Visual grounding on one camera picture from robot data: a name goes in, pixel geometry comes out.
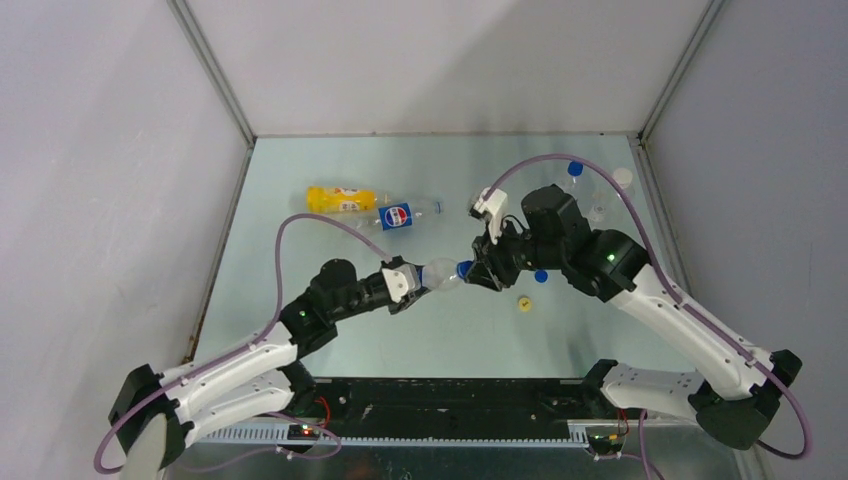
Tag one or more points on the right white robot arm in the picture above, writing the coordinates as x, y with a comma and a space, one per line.
735, 387

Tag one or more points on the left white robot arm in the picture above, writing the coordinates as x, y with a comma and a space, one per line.
264, 373

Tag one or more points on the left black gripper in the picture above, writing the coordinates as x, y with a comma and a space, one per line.
407, 301

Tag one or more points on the standing Pepsi bottle blue cap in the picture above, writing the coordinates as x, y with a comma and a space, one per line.
574, 182

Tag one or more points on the lying uncapped Pepsi bottle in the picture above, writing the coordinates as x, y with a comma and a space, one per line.
398, 216

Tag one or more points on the large clear bottle white cap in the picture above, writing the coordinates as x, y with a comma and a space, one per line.
607, 195

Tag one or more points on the yellow juice bottle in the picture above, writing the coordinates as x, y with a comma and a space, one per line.
331, 200

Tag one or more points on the grey slotted cable duct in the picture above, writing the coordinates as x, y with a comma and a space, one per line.
282, 433

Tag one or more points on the clear crushed bottle blue label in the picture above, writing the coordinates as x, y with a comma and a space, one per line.
441, 274

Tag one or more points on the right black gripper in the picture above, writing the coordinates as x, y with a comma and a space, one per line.
489, 254

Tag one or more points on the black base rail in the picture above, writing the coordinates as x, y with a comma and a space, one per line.
524, 408

